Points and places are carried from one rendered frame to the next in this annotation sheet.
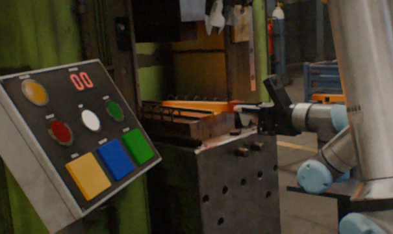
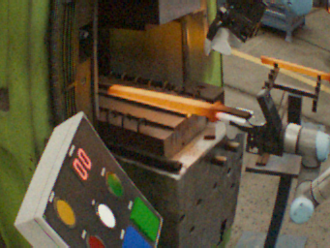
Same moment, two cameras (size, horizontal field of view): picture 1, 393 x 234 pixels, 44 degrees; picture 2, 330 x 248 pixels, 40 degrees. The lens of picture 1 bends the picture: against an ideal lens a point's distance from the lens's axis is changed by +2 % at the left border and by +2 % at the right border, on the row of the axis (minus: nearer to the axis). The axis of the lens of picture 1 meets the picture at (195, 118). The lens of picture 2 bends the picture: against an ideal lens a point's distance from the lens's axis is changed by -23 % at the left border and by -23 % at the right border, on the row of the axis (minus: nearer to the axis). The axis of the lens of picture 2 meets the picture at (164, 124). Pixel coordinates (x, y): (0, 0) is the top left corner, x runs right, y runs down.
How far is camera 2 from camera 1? 0.53 m
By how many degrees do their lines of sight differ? 21
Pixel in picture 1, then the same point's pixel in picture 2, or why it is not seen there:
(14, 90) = (54, 221)
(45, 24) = (18, 59)
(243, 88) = (198, 55)
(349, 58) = not seen: outside the picture
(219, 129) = (191, 132)
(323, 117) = (311, 147)
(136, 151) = (147, 228)
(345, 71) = not seen: outside the picture
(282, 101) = (275, 122)
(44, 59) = (15, 93)
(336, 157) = (321, 196)
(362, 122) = not seen: outside the picture
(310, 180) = (299, 215)
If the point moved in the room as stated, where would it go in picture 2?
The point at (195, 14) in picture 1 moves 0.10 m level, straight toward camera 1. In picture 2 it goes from (172, 14) to (184, 24)
